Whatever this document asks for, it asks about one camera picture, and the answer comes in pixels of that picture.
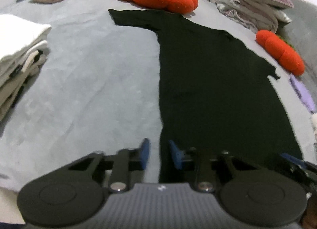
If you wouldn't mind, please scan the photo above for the stack of white folded clothes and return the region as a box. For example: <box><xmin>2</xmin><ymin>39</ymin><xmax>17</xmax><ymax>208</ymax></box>
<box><xmin>1</xmin><ymin>14</ymin><xmax>52</xmax><ymax>120</ymax></box>

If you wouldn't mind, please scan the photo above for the pile of folded blankets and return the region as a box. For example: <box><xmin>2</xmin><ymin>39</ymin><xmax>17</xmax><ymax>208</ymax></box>
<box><xmin>211</xmin><ymin>0</ymin><xmax>292</xmax><ymax>33</ymax></box>

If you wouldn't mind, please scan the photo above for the folded lilac cloth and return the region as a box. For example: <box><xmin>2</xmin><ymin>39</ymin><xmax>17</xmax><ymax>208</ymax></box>
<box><xmin>289</xmin><ymin>74</ymin><xmax>316</xmax><ymax>114</ymax></box>

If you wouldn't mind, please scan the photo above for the black dress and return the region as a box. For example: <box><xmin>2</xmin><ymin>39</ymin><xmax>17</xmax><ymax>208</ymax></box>
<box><xmin>109</xmin><ymin>10</ymin><xmax>303</xmax><ymax>183</ymax></box>

